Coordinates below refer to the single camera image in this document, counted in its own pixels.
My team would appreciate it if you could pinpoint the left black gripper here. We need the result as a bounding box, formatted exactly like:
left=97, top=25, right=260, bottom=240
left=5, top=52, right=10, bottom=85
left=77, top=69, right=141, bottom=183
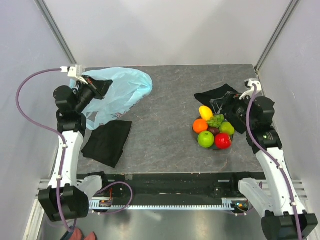
left=74, top=75, right=113, bottom=113

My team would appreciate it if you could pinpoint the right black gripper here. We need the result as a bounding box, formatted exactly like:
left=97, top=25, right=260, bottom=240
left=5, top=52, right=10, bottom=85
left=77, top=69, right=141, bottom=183
left=210, top=91, right=257, bottom=128

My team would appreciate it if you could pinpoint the green grape bunch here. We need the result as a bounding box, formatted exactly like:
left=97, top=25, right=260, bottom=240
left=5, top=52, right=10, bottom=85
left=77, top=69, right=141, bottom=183
left=206, top=114, right=225, bottom=128

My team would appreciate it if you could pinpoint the light blue plastic bag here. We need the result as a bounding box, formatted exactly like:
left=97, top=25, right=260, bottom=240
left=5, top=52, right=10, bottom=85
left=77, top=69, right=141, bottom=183
left=82, top=67, right=153, bottom=131

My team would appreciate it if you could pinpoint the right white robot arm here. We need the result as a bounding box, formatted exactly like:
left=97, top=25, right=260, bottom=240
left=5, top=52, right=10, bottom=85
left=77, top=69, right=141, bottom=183
left=209, top=90, right=318, bottom=240

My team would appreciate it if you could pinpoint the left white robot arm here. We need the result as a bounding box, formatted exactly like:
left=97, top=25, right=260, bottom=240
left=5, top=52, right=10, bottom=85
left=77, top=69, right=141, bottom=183
left=38, top=75, right=113, bottom=222

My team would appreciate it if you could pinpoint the right black cloth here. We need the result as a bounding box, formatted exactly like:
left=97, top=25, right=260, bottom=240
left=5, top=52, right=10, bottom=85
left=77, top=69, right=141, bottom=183
left=194, top=84, right=238, bottom=109

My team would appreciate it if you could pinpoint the black cloth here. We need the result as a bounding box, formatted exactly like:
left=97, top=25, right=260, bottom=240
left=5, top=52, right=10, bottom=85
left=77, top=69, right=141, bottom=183
left=194, top=84, right=238, bottom=109
left=81, top=120, right=132, bottom=168

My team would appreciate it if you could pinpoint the yellow mango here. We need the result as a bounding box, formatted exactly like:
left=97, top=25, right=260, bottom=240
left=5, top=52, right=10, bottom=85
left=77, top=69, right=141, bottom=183
left=198, top=105, right=214, bottom=121

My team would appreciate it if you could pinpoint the green pear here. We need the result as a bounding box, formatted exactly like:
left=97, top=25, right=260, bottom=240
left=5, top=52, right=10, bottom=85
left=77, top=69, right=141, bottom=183
left=219, top=121, right=235, bottom=136

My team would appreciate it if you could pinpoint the dark purple plum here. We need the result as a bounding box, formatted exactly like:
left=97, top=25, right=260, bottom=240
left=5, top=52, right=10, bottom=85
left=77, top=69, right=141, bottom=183
left=207, top=126, right=220, bottom=136

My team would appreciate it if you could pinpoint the orange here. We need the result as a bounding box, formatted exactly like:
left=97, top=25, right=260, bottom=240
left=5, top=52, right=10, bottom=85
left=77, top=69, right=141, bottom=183
left=192, top=118, right=209, bottom=134

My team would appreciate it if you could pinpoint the green apple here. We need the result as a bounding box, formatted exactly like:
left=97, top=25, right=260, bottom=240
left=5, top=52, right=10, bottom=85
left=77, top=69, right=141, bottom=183
left=197, top=130, right=215, bottom=148

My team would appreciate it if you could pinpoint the red apple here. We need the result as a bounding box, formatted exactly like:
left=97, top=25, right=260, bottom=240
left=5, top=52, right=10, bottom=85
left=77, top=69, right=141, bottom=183
left=214, top=133, right=232, bottom=149

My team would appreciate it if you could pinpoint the left black cloth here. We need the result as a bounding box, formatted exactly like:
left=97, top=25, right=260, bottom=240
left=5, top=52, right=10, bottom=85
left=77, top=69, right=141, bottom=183
left=81, top=120, right=132, bottom=168

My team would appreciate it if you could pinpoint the pink shoe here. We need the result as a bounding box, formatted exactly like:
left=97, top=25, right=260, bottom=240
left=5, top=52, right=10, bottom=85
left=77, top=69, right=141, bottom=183
left=84, top=232, right=97, bottom=240
left=60, top=227, right=85, bottom=240

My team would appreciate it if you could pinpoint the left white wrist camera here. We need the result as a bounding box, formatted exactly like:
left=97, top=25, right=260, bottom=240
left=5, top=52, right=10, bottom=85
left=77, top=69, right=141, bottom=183
left=60, top=64, right=87, bottom=84

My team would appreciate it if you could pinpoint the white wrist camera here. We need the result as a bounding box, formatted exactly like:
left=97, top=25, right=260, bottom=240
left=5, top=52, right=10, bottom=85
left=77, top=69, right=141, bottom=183
left=239, top=78, right=262, bottom=100
left=60, top=64, right=87, bottom=84

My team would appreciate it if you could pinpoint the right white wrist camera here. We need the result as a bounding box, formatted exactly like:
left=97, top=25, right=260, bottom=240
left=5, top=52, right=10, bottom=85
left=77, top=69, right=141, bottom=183
left=239, top=78, right=262, bottom=100

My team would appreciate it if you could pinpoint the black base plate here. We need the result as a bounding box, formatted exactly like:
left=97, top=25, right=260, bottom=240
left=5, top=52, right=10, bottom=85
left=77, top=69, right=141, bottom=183
left=77, top=171, right=266, bottom=199

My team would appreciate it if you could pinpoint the left aluminium corner post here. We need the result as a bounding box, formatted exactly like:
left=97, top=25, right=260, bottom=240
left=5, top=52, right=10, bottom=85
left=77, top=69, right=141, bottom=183
left=34, top=0, right=77, bottom=64

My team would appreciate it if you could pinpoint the aluminium corner post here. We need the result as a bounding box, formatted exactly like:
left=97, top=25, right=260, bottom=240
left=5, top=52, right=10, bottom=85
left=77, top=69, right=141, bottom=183
left=254, top=0, right=301, bottom=75
left=34, top=0, right=77, bottom=64

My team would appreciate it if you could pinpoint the toothed cable duct rail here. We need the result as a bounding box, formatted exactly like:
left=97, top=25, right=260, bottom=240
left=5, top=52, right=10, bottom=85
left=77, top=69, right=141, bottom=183
left=89, top=198, right=235, bottom=211

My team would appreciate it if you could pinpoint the right aluminium corner post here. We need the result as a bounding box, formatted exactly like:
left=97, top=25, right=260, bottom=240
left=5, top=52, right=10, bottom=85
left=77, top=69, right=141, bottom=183
left=254, top=0, right=301, bottom=75

